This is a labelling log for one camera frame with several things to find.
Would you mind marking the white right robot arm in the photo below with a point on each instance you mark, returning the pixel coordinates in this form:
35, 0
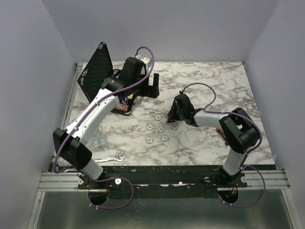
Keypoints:
240, 131

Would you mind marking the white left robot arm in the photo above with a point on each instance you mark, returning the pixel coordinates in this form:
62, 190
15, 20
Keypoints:
70, 143

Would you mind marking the aluminium extrusion rail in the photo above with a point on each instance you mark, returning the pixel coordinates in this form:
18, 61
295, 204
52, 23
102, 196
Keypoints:
63, 182

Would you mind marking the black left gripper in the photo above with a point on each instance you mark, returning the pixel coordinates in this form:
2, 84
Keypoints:
155, 90

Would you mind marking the blue white poker chip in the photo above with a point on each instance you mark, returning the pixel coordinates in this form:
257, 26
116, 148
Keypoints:
161, 129
158, 117
149, 140
164, 138
174, 127
150, 127

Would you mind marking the red handled tool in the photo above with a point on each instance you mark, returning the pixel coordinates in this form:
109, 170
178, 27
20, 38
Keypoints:
221, 133

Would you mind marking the black mounting base plate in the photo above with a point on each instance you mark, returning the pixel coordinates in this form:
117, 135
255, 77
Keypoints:
123, 182

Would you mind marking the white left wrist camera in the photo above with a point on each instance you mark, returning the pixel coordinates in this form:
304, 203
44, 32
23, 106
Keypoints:
147, 61

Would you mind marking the black poker set case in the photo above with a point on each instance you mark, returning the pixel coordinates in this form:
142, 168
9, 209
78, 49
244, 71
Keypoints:
98, 70

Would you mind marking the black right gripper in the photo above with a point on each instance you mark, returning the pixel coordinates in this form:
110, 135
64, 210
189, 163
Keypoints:
171, 114

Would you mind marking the clear plastic screw box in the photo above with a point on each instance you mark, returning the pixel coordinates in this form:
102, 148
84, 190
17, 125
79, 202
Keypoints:
97, 139

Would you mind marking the silver combination wrench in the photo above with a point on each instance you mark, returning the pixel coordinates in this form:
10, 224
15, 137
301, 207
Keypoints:
118, 157

